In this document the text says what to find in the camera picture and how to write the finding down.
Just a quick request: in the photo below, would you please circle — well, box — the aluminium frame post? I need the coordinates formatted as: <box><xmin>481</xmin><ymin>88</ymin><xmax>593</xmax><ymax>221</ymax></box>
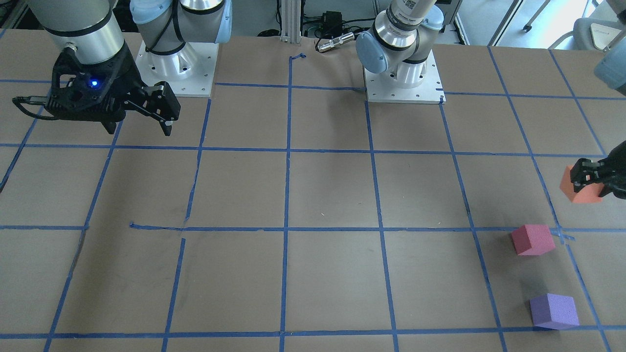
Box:
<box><xmin>279</xmin><ymin>0</ymin><xmax>303</xmax><ymax>46</ymax></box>

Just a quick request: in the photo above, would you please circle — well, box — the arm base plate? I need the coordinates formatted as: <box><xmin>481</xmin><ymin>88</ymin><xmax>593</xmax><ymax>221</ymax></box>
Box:
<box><xmin>135</xmin><ymin>42</ymin><xmax>220</xmax><ymax>98</ymax></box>
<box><xmin>363</xmin><ymin>51</ymin><xmax>447</xmax><ymax>104</ymax></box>

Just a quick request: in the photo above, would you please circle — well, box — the pink foam cube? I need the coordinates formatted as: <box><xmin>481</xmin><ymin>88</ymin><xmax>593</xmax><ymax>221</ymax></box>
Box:
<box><xmin>511</xmin><ymin>224</ymin><xmax>556</xmax><ymax>256</ymax></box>

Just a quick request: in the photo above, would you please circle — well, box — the orange foam cube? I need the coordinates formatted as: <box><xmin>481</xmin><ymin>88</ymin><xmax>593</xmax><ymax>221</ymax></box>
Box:
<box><xmin>559</xmin><ymin>165</ymin><xmax>604</xmax><ymax>203</ymax></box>

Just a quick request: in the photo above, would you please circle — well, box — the black power adapter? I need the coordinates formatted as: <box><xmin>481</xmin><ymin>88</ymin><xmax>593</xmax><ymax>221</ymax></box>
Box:
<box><xmin>320</xmin><ymin>11</ymin><xmax>343</xmax><ymax>36</ymax></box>

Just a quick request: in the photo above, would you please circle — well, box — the purple foam cube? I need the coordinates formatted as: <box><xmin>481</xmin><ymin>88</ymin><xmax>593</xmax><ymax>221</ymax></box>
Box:
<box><xmin>529</xmin><ymin>293</ymin><xmax>581</xmax><ymax>330</ymax></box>

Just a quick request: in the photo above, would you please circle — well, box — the silver cable connector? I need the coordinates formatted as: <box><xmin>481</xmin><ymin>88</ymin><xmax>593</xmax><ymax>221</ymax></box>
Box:
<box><xmin>315</xmin><ymin>32</ymin><xmax>355</xmax><ymax>53</ymax></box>

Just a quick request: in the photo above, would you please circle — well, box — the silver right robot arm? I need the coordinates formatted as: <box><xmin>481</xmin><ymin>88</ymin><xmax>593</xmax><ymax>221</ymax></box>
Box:
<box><xmin>13</xmin><ymin>0</ymin><xmax>232</xmax><ymax>136</ymax></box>

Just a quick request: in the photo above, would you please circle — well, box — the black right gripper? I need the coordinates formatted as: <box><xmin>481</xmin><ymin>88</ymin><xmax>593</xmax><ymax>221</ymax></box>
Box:
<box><xmin>45</xmin><ymin>46</ymin><xmax>181</xmax><ymax>136</ymax></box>

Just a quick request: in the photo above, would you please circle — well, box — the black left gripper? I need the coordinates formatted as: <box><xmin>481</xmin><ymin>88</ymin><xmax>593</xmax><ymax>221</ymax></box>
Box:
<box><xmin>570</xmin><ymin>142</ymin><xmax>626</xmax><ymax>200</ymax></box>

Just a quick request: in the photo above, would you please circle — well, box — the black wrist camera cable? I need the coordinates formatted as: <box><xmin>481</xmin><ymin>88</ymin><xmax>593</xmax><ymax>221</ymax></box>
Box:
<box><xmin>12</xmin><ymin>96</ymin><xmax>59</xmax><ymax>121</ymax></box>

